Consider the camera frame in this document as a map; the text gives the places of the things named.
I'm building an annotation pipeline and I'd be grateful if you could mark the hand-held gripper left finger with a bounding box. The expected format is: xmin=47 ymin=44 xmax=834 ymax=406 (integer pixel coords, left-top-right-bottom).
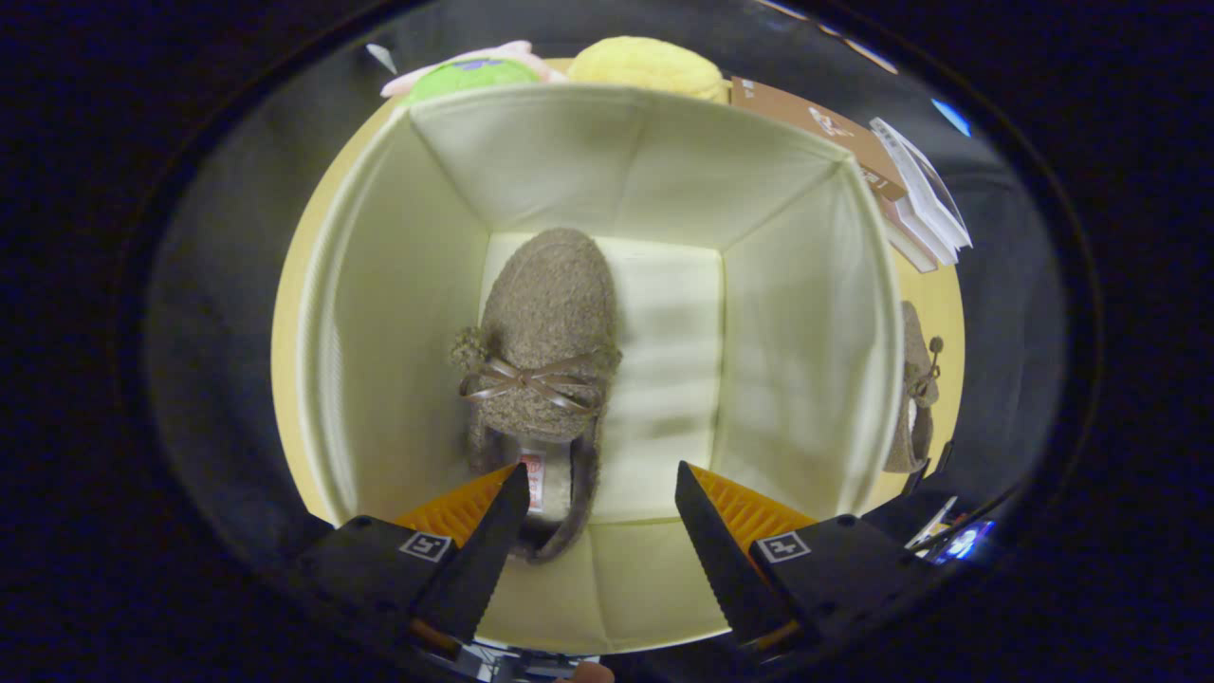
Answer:
xmin=294 ymin=463 xmax=532 ymax=655

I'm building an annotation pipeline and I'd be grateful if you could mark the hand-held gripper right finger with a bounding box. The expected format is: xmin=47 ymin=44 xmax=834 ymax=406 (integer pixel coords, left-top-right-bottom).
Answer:
xmin=674 ymin=461 xmax=935 ymax=651

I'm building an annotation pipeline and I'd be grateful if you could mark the beige fabric storage box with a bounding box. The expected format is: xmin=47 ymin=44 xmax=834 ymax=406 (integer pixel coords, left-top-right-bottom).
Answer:
xmin=296 ymin=83 xmax=904 ymax=657

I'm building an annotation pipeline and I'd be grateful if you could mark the brown fuzzy shoe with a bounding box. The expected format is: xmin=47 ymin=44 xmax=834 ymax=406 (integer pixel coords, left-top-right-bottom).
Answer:
xmin=450 ymin=227 xmax=624 ymax=565
xmin=882 ymin=300 xmax=946 ymax=474

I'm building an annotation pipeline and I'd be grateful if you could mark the blue lit screen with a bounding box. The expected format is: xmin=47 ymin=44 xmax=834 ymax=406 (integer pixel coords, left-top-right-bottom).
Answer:
xmin=934 ymin=519 xmax=997 ymax=565

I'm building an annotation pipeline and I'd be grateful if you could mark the black backdrop cloth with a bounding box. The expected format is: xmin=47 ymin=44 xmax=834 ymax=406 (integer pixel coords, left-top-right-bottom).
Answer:
xmin=147 ymin=0 xmax=1068 ymax=570

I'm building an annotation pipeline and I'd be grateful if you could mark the pale pink book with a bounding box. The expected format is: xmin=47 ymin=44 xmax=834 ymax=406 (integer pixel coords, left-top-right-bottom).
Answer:
xmin=882 ymin=213 xmax=940 ymax=274

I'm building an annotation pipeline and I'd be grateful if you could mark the thick white book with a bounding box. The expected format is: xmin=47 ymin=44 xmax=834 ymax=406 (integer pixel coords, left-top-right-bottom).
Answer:
xmin=892 ymin=190 xmax=961 ymax=267

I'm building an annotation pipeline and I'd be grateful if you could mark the white book with dark cover photo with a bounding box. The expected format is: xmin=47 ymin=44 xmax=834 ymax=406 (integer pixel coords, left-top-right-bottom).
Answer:
xmin=869 ymin=116 xmax=974 ymax=252

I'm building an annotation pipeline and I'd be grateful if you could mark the brown book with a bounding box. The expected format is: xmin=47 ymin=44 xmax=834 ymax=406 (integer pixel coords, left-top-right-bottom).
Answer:
xmin=728 ymin=76 xmax=910 ymax=202

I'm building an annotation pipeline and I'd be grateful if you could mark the pink and green plush toy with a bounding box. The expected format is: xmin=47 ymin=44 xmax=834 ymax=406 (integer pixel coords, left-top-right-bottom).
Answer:
xmin=380 ymin=40 xmax=568 ymax=101

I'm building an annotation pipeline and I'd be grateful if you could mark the yellow round plush toy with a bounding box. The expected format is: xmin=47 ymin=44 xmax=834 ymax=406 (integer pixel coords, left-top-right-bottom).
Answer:
xmin=566 ymin=36 xmax=729 ymax=103

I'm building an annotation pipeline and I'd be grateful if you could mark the black cable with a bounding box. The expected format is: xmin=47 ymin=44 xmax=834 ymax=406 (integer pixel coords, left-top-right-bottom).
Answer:
xmin=910 ymin=479 xmax=1025 ymax=556

